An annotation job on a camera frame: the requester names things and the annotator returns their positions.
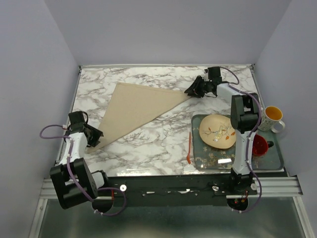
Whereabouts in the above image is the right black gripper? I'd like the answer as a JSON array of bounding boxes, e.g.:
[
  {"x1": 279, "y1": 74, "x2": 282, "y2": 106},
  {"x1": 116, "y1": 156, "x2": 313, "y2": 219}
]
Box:
[{"x1": 183, "y1": 76, "x2": 211, "y2": 99}]

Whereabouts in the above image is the beige cloth napkin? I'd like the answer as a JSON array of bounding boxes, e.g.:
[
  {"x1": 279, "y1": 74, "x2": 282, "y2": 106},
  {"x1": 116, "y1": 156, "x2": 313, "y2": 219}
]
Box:
[{"x1": 87, "y1": 83, "x2": 190, "y2": 153}]

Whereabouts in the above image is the orange plastic fork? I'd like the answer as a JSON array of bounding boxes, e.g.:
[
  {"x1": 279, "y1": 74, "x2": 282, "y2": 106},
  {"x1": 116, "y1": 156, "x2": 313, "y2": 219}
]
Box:
[{"x1": 186, "y1": 132, "x2": 192, "y2": 165}]

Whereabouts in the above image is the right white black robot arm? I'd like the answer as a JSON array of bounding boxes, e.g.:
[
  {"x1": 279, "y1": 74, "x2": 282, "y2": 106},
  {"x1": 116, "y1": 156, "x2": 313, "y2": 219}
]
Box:
[{"x1": 184, "y1": 66, "x2": 261, "y2": 194}]

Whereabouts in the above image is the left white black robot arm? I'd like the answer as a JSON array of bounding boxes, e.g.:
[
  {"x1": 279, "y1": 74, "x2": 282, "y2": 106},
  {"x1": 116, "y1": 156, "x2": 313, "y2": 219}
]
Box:
[{"x1": 50, "y1": 111, "x2": 110, "y2": 209}]

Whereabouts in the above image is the white floral mug yellow inside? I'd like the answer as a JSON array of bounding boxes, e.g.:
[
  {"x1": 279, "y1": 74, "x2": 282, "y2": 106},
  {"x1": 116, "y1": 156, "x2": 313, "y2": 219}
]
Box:
[{"x1": 258, "y1": 106, "x2": 286, "y2": 133}]

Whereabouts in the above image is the beige floral plate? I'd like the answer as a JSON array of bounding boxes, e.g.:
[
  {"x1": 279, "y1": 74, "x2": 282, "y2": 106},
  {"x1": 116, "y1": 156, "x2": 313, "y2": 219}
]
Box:
[{"x1": 199, "y1": 114, "x2": 236, "y2": 149}]

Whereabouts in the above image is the teal floral serving tray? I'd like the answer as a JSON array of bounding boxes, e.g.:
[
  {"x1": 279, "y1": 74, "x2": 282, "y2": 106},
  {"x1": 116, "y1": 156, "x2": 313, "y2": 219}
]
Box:
[{"x1": 190, "y1": 114, "x2": 284, "y2": 174}]

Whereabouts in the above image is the red black cup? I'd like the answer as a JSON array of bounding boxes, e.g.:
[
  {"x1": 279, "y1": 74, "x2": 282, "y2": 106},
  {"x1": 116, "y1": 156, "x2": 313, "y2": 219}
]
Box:
[{"x1": 252, "y1": 134, "x2": 274, "y2": 157}]

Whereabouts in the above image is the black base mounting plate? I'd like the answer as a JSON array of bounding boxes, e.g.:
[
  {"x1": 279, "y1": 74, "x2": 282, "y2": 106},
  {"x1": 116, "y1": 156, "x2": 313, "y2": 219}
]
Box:
[{"x1": 92, "y1": 174, "x2": 259, "y2": 216}]

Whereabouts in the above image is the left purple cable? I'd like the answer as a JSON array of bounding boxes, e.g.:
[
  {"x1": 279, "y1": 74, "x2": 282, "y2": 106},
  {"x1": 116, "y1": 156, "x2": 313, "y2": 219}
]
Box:
[{"x1": 39, "y1": 124, "x2": 127, "y2": 216}]

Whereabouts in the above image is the aluminium frame rail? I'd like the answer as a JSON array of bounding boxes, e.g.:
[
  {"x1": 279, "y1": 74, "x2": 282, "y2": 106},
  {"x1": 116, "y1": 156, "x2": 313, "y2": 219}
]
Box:
[{"x1": 40, "y1": 177, "x2": 303, "y2": 199}]

